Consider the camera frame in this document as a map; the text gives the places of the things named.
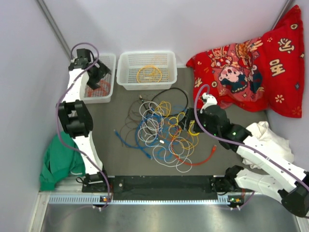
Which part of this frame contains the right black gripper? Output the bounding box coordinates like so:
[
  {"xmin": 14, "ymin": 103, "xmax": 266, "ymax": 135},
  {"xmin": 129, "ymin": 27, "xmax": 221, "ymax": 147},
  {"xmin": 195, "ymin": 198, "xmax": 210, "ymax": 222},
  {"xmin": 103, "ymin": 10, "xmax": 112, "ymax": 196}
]
[{"xmin": 179, "ymin": 107, "xmax": 220, "ymax": 137}]

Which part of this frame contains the yellow cable bundle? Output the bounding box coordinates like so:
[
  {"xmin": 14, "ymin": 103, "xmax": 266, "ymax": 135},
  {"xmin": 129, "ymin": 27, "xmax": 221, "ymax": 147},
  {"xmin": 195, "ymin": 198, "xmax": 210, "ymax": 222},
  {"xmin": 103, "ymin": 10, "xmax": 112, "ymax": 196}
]
[{"xmin": 154, "ymin": 100, "xmax": 201, "ymax": 150}]

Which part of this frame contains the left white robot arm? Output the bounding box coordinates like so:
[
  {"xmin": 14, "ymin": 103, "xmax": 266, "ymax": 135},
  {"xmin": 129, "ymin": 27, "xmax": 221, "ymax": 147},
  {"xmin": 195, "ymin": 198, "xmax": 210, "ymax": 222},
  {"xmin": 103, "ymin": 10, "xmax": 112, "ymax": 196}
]
[{"xmin": 56, "ymin": 48, "xmax": 111, "ymax": 193}]

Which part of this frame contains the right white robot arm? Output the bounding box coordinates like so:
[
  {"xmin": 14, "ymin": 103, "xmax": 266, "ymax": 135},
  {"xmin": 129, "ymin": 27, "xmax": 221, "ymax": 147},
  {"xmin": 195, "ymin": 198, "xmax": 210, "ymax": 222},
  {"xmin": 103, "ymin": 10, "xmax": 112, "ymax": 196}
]
[{"xmin": 178, "ymin": 105, "xmax": 309, "ymax": 218}]

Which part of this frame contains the left white plastic basket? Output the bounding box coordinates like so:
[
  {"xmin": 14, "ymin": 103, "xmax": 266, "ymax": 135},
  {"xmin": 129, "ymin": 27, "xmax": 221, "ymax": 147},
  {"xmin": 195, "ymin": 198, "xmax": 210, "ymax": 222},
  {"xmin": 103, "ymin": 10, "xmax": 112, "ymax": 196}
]
[{"xmin": 82, "ymin": 53, "xmax": 116, "ymax": 103}]

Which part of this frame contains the white plastic basket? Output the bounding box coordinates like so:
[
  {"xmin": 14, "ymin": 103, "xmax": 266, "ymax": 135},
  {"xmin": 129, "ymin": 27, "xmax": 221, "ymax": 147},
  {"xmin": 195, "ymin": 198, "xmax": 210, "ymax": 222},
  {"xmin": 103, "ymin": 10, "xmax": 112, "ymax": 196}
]
[
  {"xmin": 116, "ymin": 51, "xmax": 178, "ymax": 90},
  {"xmin": 82, "ymin": 53, "xmax": 116, "ymax": 103}
]

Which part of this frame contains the right white plastic basket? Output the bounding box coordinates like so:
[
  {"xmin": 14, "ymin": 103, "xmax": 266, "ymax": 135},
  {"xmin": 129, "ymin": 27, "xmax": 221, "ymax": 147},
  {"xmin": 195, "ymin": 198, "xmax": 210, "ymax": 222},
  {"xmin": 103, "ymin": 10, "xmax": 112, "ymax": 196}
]
[{"xmin": 116, "ymin": 51, "xmax": 178, "ymax": 90}]

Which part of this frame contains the white cloth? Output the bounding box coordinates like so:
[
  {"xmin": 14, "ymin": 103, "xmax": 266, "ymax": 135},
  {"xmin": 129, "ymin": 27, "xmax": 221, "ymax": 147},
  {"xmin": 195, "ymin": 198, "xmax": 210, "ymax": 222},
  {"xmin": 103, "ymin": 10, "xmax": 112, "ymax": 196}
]
[{"xmin": 246, "ymin": 121, "xmax": 295, "ymax": 163}]

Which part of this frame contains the red printed pillow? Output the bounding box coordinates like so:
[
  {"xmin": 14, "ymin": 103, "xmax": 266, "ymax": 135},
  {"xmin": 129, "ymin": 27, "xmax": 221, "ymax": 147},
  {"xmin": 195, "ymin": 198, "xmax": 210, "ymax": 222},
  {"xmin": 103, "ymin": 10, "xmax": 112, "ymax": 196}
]
[{"xmin": 186, "ymin": 6, "xmax": 305, "ymax": 118}]

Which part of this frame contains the green cloth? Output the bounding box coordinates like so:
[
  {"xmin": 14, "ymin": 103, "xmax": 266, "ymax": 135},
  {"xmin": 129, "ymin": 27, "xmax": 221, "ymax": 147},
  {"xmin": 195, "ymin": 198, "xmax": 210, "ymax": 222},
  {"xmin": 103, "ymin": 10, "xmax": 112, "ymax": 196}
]
[{"xmin": 39, "ymin": 135, "xmax": 85, "ymax": 191}]

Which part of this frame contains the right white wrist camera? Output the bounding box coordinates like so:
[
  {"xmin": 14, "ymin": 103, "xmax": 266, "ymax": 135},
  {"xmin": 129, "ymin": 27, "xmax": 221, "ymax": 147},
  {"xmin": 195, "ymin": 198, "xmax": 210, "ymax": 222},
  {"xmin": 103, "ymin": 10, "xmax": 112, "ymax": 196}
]
[{"xmin": 200, "ymin": 93, "xmax": 217, "ymax": 113}]

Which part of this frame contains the white coiled cable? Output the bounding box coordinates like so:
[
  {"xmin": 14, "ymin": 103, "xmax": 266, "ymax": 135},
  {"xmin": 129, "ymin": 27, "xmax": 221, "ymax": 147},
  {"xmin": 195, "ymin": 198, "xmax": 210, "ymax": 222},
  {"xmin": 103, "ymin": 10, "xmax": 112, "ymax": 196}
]
[
  {"xmin": 151, "ymin": 137, "xmax": 193, "ymax": 174},
  {"xmin": 139, "ymin": 101, "xmax": 166, "ymax": 148}
]

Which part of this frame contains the blue ethernet cable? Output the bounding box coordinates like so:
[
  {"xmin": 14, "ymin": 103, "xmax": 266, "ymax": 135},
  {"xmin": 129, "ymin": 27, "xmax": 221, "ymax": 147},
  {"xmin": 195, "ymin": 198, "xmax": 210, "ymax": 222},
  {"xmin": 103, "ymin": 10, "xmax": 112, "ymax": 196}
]
[{"xmin": 113, "ymin": 103, "xmax": 189, "ymax": 160}]

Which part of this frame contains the brown thin cable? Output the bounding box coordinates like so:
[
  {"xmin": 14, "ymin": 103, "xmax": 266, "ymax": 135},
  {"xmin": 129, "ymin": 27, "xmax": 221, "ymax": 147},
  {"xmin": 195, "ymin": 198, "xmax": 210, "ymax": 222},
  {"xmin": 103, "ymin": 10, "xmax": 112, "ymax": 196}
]
[{"xmin": 119, "ymin": 95, "xmax": 145, "ymax": 145}]

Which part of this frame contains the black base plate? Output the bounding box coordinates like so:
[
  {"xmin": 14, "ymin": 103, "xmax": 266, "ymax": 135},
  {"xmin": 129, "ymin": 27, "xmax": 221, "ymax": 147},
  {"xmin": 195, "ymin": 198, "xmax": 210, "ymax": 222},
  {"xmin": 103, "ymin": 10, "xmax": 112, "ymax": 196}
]
[{"xmin": 82, "ymin": 174, "xmax": 244, "ymax": 201}]

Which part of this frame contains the grey slotted cable duct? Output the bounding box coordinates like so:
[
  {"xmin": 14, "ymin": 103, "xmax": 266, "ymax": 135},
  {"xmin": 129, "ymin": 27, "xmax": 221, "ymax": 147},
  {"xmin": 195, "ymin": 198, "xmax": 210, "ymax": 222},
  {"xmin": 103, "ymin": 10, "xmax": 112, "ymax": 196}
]
[{"xmin": 48, "ymin": 194, "xmax": 244, "ymax": 205}]

